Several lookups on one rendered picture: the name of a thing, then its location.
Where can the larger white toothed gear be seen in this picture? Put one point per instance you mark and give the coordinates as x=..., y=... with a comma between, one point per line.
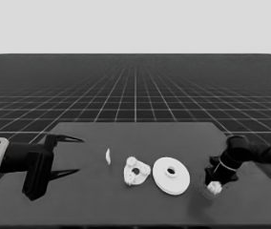
x=216, y=189

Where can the large thick white disc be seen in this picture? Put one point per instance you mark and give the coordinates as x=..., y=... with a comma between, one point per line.
x=161, y=176

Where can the small white toothed gear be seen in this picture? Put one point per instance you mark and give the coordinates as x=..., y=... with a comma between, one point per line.
x=147, y=171
x=128, y=162
x=127, y=181

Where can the small white T-shaped piece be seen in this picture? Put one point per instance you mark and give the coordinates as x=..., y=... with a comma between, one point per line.
x=108, y=156

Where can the white round carrier with pins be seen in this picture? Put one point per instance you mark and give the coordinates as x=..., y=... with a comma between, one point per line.
x=138, y=179

